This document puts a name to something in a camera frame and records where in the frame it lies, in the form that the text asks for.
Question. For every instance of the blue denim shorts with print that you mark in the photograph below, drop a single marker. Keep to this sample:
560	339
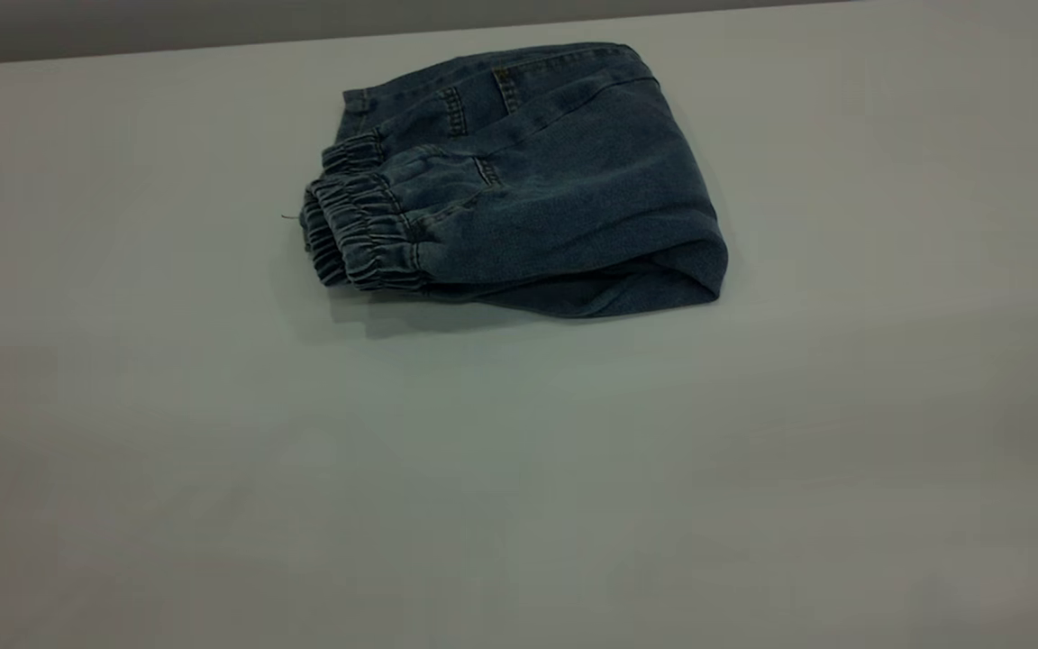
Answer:
555	198

